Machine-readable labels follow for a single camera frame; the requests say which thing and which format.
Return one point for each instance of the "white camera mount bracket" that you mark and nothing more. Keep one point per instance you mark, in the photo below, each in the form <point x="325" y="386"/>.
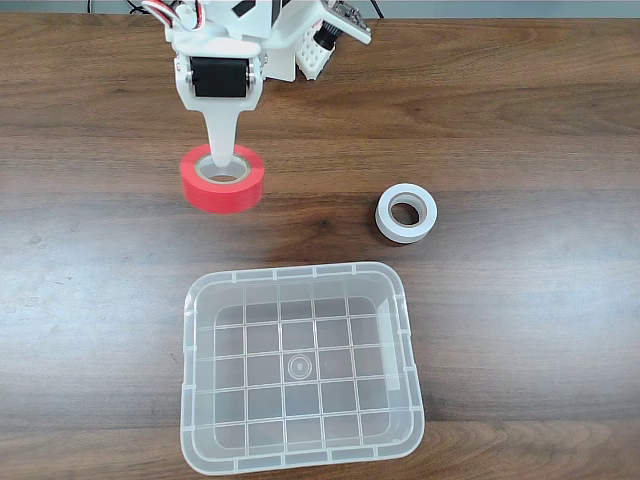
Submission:
<point x="282" y="62"/>

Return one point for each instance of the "black gripper camera with board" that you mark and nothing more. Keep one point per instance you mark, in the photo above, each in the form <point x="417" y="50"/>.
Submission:
<point x="345" y="17"/>

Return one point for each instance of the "clear plastic storage box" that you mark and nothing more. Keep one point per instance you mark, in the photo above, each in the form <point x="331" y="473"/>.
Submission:
<point x="230" y="400"/>

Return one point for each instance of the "white tape roll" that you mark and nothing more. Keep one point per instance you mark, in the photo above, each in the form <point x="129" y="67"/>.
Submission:
<point x="430" y="220"/>

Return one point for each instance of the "red tape roll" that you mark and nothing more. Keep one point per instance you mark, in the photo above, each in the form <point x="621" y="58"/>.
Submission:
<point x="220" y="197"/>

